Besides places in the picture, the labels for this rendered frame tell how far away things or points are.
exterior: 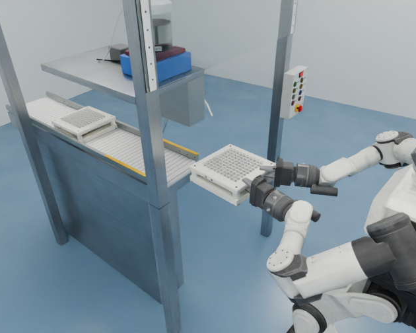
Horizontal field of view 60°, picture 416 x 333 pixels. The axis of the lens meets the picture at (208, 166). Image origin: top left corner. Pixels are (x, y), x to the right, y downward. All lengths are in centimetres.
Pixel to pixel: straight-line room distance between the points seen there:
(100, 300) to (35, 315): 37
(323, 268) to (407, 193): 30
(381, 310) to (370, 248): 42
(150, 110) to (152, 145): 14
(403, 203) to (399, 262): 17
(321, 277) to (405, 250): 19
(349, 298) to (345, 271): 43
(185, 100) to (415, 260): 102
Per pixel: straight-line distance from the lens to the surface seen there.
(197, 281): 240
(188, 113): 154
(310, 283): 95
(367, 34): 464
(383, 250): 91
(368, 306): 132
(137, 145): 190
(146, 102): 126
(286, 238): 111
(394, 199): 102
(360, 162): 146
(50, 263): 273
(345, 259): 92
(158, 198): 147
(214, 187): 138
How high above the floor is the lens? 186
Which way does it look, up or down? 33 degrees down
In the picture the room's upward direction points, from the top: 1 degrees counter-clockwise
